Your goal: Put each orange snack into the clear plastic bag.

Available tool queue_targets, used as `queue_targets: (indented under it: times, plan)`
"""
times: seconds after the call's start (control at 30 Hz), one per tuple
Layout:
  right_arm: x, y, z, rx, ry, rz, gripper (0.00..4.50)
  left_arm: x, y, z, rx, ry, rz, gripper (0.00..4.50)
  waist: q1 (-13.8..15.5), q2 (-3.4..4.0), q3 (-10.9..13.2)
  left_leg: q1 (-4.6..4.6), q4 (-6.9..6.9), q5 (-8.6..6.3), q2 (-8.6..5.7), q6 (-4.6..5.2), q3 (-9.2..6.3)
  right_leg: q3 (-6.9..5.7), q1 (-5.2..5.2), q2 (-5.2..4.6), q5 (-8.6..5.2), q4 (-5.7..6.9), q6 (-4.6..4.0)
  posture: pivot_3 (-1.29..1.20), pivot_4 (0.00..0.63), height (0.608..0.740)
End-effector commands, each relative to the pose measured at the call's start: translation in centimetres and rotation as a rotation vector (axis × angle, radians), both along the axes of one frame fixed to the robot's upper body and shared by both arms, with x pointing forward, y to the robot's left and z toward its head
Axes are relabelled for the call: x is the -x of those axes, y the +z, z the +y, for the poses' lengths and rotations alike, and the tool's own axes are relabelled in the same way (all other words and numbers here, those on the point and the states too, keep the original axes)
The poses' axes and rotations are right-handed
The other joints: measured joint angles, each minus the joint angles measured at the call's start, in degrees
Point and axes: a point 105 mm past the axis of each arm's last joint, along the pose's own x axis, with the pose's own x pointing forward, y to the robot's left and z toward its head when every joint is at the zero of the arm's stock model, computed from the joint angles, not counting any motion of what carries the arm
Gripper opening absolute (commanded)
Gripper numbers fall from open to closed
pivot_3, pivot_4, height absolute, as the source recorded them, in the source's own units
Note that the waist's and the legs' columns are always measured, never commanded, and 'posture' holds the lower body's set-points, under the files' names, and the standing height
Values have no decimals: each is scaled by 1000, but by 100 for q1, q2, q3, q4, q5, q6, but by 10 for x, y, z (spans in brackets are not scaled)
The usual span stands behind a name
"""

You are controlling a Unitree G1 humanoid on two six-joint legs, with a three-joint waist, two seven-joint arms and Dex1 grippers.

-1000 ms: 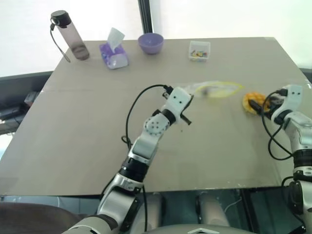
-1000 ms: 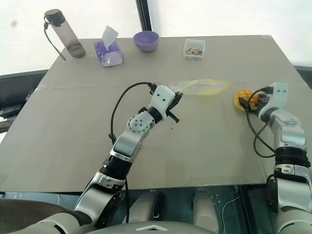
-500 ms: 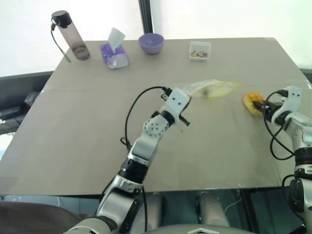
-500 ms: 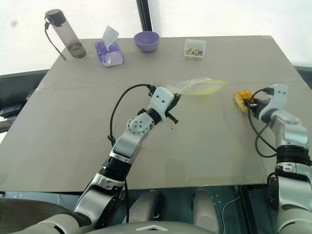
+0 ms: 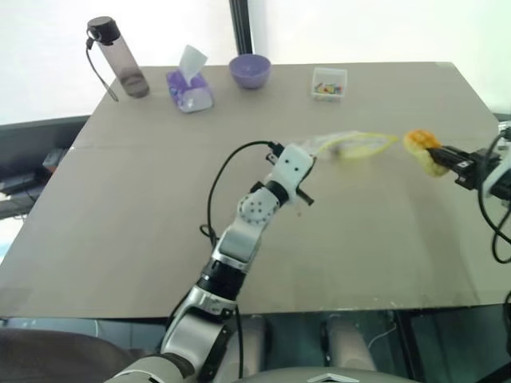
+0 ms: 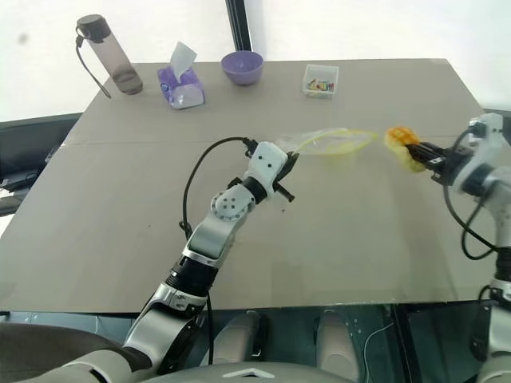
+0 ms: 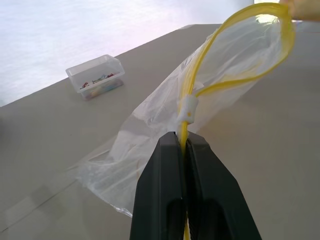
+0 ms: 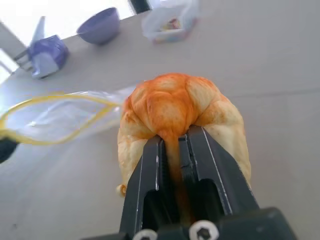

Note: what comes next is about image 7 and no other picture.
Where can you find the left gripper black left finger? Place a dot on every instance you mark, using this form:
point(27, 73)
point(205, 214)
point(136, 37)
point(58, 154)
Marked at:
point(160, 190)

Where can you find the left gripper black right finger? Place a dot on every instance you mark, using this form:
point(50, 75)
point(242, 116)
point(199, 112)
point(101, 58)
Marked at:
point(215, 200)

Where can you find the clear yellow zip bag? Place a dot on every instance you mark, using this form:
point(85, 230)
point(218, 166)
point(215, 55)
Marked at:
point(155, 117)

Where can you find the yellow bun toy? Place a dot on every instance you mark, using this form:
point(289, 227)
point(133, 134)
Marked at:
point(306, 10)

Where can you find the clear box with coloured clips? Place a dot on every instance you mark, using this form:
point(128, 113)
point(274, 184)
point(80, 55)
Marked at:
point(96, 80)

